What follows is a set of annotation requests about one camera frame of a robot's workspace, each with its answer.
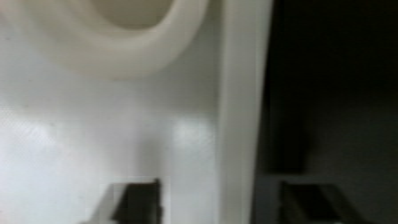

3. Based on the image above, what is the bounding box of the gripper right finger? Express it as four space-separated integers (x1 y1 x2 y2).
280 182 356 224

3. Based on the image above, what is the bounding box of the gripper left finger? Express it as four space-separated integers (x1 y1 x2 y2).
86 178 164 224

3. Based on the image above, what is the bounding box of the white square tabletop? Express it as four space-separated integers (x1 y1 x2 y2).
0 0 275 224

